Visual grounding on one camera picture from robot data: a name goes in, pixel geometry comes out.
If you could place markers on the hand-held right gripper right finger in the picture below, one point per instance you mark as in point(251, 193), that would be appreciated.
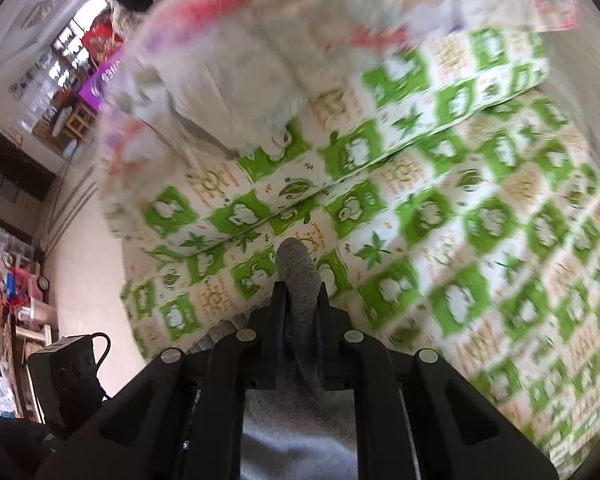
point(325, 320)

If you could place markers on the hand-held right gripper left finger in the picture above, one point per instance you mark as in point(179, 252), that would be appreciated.
point(279, 320)

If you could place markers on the grey pants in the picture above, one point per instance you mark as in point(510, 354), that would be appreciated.
point(300, 280)

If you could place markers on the cluttered shelf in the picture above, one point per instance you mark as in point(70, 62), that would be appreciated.
point(10, 300)

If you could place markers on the folded green printed quilt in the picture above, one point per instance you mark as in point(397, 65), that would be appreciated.
point(355, 145)

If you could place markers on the wooden stool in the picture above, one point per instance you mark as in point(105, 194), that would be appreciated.
point(77, 120)

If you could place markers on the floral quilt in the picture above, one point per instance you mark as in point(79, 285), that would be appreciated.
point(240, 60)

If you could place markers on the purple box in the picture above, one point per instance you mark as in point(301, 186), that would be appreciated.
point(97, 87)

